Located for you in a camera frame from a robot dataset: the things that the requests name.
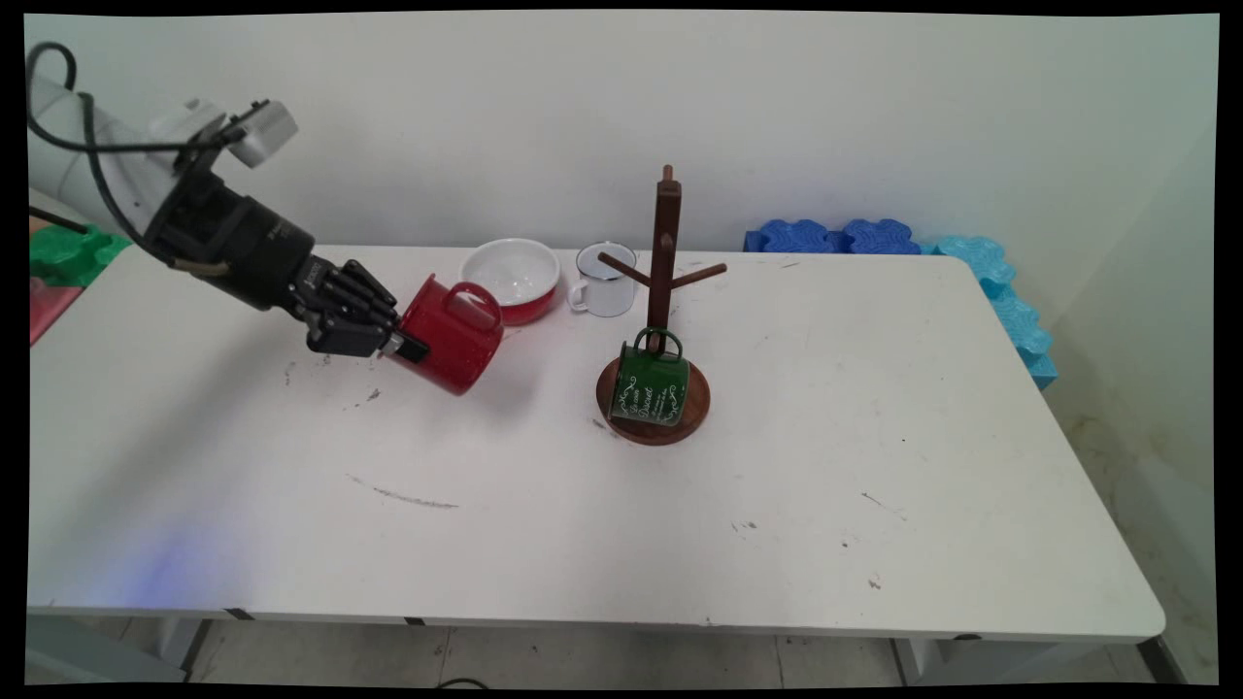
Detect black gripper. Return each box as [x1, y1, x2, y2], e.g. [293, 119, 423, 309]
[146, 173, 431, 366]

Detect red enamel mug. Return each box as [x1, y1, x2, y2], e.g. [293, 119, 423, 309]
[386, 275, 506, 397]

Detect red bowl white inside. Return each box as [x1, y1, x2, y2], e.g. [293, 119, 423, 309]
[459, 238, 562, 327]

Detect green foam tile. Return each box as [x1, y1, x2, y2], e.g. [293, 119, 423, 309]
[29, 223, 133, 289]

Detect red foam tile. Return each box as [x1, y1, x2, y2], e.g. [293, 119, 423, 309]
[29, 282, 84, 347]

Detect green enamel mug white lettering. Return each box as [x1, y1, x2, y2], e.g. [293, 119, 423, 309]
[608, 327, 691, 427]

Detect brown wooden mug tree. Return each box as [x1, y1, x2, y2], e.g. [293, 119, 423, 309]
[595, 165, 729, 447]

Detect dark blue foam tile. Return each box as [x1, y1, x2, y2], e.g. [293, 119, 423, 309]
[744, 218, 844, 255]
[837, 218, 924, 256]

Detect light cyan foam tile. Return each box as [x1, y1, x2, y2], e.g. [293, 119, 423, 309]
[927, 234, 1017, 300]

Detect medium blue foam tile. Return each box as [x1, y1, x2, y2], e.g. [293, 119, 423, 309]
[989, 289, 1058, 391]

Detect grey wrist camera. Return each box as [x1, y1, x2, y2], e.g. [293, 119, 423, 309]
[229, 99, 300, 170]

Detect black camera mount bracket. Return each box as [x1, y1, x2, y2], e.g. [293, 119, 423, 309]
[175, 100, 271, 183]

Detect black arm base cables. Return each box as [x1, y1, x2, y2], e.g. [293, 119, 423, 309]
[29, 205, 90, 236]

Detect black camera cable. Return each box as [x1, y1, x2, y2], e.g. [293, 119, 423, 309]
[27, 42, 246, 265]

